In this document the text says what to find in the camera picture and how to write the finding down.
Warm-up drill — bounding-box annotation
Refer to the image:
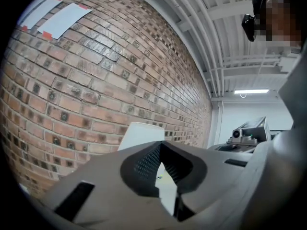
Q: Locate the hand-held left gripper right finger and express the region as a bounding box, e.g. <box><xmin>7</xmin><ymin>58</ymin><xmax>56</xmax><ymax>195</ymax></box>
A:
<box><xmin>160</xmin><ymin>118</ymin><xmax>307</xmax><ymax>230</ymax></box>

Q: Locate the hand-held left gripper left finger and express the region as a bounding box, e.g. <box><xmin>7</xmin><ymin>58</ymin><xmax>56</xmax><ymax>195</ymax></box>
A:
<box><xmin>40</xmin><ymin>141</ymin><xmax>179</xmax><ymax>230</ymax></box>

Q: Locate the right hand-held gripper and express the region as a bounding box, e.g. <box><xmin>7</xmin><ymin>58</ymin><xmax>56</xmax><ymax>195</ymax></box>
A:
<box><xmin>207</xmin><ymin>116</ymin><xmax>273</xmax><ymax>155</ymax></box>

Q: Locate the long ceiling light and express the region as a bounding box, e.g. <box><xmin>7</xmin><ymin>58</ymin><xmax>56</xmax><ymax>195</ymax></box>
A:
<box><xmin>234</xmin><ymin>88</ymin><xmax>270</xmax><ymax>95</ymax></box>

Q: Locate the person's head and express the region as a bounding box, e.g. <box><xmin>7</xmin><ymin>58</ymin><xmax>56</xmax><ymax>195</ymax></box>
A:
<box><xmin>251</xmin><ymin>0</ymin><xmax>303</xmax><ymax>48</ymax></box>

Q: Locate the white ceiling pipe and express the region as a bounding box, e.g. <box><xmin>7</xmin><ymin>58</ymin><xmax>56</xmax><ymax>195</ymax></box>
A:
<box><xmin>153</xmin><ymin>0</ymin><xmax>219</xmax><ymax>98</ymax></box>
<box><xmin>167</xmin><ymin>0</ymin><xmax>225</xmax><ymax>97</ymax></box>

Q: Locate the white paper sheet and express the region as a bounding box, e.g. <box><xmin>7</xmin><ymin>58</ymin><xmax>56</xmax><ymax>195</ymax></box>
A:
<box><xmin>17</xmin><ymin>0</ymin><xmax>64</xmax><ymax>31</ymax></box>
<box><xmin>36</xmin><ymin>2</ymin><xmax>94</xmax><ymax>40</ymax></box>

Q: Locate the black head-worn camera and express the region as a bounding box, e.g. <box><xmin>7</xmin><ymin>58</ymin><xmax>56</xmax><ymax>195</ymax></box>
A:
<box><xmin>241</xmin><ymin>13</ymin><xmax>257</xmax><ymax>43</ymax></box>

